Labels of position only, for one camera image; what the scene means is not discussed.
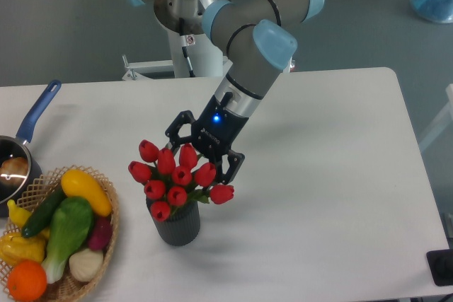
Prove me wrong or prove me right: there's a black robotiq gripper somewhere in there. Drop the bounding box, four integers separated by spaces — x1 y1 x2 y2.
165 95 248 187

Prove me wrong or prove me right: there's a red tulip bouquet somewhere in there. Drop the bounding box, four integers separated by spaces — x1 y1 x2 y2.
128 139 234 222

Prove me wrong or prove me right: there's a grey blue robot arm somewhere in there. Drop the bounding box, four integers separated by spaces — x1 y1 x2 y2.
129 0 324 184

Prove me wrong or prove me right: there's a dark grey ribbed vase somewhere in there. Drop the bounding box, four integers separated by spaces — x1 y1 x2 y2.
152 202 200 246

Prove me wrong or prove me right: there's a yellow squash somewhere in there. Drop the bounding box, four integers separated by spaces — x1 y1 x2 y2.
61 169 113 217

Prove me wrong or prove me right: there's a purple red onion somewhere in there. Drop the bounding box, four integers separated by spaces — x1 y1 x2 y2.
87 217 113 250

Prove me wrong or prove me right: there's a green bok choy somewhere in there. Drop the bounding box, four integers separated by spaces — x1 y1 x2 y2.
42 197 93 284

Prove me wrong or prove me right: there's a white garlic bulb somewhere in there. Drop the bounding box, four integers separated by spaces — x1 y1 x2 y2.
69 248 104 282

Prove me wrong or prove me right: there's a green cucumber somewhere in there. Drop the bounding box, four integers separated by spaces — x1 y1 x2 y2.
21 185 67 238

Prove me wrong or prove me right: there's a brown bread roll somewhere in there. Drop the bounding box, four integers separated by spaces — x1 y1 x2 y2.
1 157 28 187

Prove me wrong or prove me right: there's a yellow banana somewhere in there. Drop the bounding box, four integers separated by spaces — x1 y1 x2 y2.
7 199 50 240

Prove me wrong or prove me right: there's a yellow bell pepper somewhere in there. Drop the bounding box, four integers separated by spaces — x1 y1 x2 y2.
1 232 46 267

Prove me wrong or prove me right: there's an orange fruit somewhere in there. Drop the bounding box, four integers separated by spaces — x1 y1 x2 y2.
6 260 47 301

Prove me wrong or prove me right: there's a black device at table edge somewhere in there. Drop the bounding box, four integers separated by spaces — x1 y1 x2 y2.
426 249 453 286

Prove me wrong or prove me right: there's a blue handled saucepan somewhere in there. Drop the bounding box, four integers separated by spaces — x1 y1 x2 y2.
1 80 62 218

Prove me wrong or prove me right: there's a white frame at right edge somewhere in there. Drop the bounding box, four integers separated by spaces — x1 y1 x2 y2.
418 84 452 153

